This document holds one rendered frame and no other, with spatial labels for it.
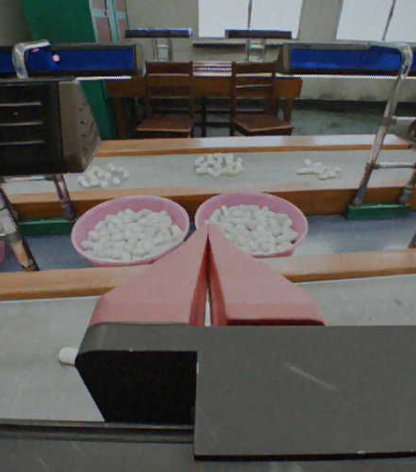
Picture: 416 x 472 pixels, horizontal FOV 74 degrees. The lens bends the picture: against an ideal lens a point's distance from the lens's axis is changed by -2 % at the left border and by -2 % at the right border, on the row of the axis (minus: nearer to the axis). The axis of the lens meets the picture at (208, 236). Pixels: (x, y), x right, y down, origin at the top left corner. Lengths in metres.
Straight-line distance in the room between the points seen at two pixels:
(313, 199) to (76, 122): 0.73
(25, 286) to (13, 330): 0.08
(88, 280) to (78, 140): 0.35
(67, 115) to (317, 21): 5.29
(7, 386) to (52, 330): 0.10
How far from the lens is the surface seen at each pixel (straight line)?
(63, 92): 0.28
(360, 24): 5.71
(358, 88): 5.88
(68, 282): 0.58
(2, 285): 0.64
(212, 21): 5.23
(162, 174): 0.97
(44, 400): 0.49
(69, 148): 0.27
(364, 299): 0.61
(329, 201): 0.91
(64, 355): 0.49
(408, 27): 6.05
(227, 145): 1.14
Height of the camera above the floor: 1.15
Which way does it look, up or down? 37 degrees down
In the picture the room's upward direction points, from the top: straight up
